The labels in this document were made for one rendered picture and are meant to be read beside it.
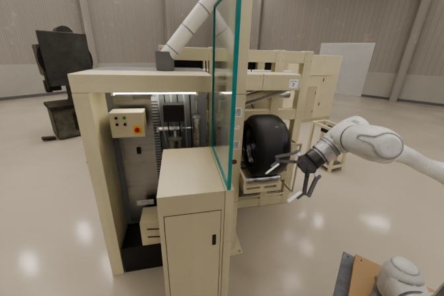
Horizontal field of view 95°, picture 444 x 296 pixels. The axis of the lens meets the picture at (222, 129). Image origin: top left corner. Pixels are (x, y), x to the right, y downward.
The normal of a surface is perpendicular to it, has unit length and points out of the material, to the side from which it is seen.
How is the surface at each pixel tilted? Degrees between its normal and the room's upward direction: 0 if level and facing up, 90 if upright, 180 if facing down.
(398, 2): 90
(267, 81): 90
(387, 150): 71
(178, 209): 90
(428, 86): 90
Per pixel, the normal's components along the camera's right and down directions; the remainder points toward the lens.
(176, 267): 0.20, 0.35
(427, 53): -0.61, 0.26
